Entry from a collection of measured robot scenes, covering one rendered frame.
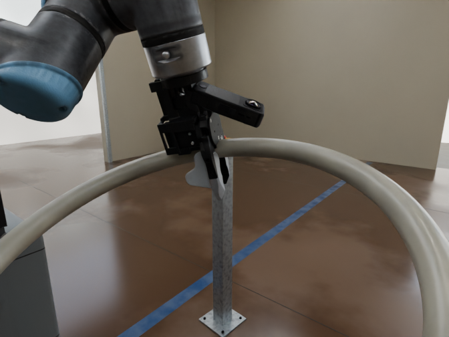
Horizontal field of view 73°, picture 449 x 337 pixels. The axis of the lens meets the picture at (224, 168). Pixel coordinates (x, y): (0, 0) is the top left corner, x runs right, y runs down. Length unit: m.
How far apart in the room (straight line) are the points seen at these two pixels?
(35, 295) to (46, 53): 1.03
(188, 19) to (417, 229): 0.35
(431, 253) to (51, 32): 0.44
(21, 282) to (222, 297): 1.02
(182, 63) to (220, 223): 1.27
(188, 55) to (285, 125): 6.46
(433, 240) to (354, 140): 6.08
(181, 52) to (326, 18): 6.25
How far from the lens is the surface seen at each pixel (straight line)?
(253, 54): 7.29
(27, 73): 0.41
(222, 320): 1.95
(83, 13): 0.47
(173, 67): 0.43
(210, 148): 0.46
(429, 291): 0.27
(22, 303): 1.32
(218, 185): 0.49
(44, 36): 0.44
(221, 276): 1.78
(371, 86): 6.24
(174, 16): 0.43
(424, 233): 0.30
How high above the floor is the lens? 1.33
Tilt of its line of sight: 15 degrees down
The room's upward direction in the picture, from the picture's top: straight up
